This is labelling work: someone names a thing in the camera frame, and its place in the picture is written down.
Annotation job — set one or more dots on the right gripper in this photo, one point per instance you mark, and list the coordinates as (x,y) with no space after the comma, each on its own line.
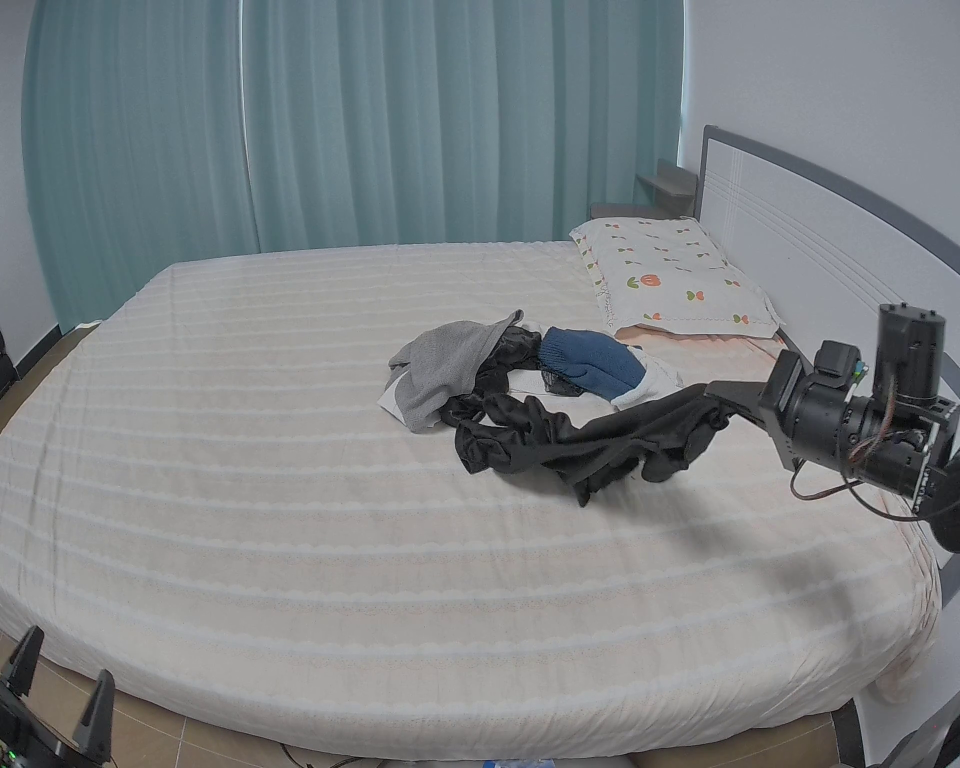
(821,420)

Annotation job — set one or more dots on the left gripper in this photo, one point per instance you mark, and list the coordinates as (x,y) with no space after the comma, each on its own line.
(30,731)

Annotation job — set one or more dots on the black garment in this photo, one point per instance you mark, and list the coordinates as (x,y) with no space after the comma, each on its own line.
(600,442)

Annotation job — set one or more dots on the pile of clothes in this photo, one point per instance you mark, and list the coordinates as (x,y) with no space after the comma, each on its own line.
(450,360)

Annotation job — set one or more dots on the bed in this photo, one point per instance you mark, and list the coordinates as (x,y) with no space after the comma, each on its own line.
(300,487)

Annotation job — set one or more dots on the white printed pillow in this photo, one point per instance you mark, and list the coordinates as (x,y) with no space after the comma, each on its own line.
(675,270)

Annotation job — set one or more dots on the grey bedside table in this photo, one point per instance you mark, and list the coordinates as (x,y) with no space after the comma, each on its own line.
(667,187)

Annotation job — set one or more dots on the blue-green curtain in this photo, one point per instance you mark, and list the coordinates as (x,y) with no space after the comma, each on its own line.
(465,120)
(135,150)

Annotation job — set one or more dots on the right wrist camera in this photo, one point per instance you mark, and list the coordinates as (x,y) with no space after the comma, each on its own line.
(836,364)

